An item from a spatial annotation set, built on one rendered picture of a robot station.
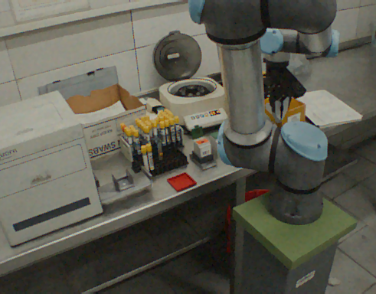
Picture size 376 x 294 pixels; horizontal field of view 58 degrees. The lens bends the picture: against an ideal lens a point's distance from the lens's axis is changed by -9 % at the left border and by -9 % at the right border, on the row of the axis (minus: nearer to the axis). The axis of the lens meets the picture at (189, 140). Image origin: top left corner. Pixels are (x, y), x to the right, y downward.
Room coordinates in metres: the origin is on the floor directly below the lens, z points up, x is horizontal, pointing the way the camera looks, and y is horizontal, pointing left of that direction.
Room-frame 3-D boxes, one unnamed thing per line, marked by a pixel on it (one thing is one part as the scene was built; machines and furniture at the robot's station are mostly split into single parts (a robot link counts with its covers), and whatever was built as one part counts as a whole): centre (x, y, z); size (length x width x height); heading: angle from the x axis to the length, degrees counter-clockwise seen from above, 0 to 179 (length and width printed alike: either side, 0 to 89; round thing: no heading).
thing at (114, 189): (0.87, 0.22, 0.92); 0.21 x 0.07 x 0.05; 118
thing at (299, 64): (1.85, -0.59, 0.94); 0.20 x 0.17 x 0.14; 96
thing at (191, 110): (1.38, -0.03, 0.94); 0.30 x 0.24 x 0.12; 19
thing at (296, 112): (1.24, -0.36, 0.93); 0.13 x 0.13 x 0.10; 30
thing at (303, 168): (0.74, -0.27, 1.07); 0.13 x 0.12 x 0.14; 64
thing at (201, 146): (1.04, -0.04, 0.92); 0.05 x 0.04 x 0.06; 26
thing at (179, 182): (0.93, 0.03, 0.88); 0.07 x 0.07 x 0.01; 28
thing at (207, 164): (1.04, -0.04, 0.89); 0.09 x 0.05 x 0.04; 26
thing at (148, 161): (1.03, 0.10, 0.93); 0.17 x 0.09 x 0.11; 118
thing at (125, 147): (1.14, 0.13, 0.91); 0.20 x 0.10 x 0.07; 118
